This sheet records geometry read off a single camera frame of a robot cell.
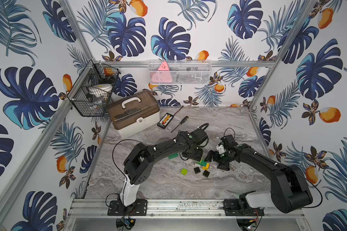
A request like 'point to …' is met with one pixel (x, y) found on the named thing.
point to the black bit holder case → (165, 121)
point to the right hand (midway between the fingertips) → (211, 162)
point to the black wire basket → (87, 105)
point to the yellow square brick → (206, 168)
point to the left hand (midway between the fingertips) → (196, 155)
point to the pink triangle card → (162, 75)
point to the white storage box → (134, 113)
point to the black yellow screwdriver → (184, 120)
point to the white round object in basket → (101, 90)
